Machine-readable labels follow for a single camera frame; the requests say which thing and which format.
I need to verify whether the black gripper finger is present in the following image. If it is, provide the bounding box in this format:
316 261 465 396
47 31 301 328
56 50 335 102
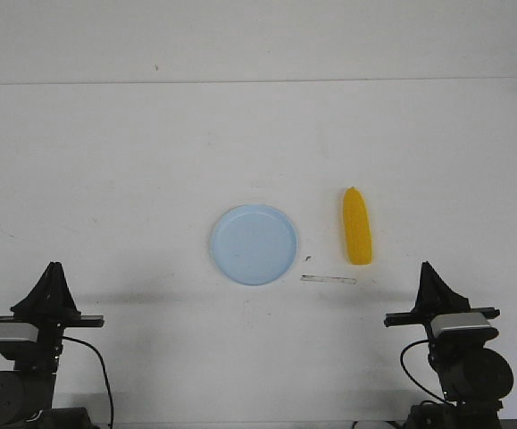
10 262 57 317
412 261 430 314
429 265 470 314
56 262 80 318

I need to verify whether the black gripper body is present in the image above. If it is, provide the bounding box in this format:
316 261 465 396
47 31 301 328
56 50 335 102
384 307 500 327
0 315 104 358

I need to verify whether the yellow corn cob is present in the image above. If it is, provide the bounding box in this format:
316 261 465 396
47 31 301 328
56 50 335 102
342 188 373 265

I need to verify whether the light blue round plate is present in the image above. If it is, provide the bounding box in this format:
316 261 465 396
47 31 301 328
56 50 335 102
209 204 298 287

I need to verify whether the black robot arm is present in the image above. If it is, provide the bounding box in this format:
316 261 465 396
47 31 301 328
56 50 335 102
0 262 104 428
384 262 514 428

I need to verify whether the clear tape strip on table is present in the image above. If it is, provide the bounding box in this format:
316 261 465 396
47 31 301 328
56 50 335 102
300 274 357 285

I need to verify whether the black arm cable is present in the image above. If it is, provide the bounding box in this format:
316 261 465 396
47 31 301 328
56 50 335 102
63 337 115 425
399 339 446 401

